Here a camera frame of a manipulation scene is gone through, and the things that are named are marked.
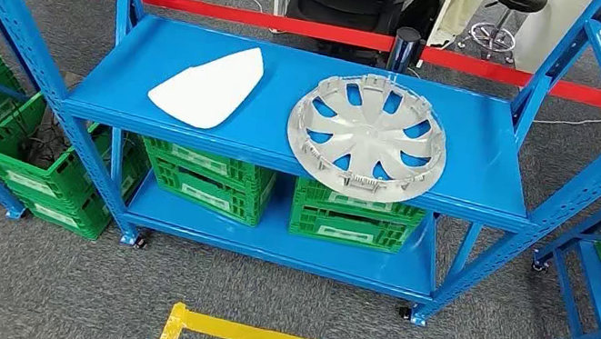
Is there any white plastic panel part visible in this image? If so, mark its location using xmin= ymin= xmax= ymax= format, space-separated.
xmin=143 ymin=31 xmax=269 ymax=138

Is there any black bag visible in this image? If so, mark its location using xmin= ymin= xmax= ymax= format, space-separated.
xmin=394 ymin=0 xmax=442 ymax=48

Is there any red barrier belt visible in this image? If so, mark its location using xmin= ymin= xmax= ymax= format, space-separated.
xmin=0 ymin=0 xmax=601 ymax=111

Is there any dark barrier post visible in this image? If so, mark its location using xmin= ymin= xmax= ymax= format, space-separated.
xmin=386 ymin=24 xmax=425 ymax=77

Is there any silver plastic hubcap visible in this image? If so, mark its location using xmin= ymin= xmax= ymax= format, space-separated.
xmin=276 ymin=61 xmax=460 ymax=214

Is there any black cable bundle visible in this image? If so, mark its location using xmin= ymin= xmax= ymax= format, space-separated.
xmin=15 ymin=106 xmax=75 ymax=174

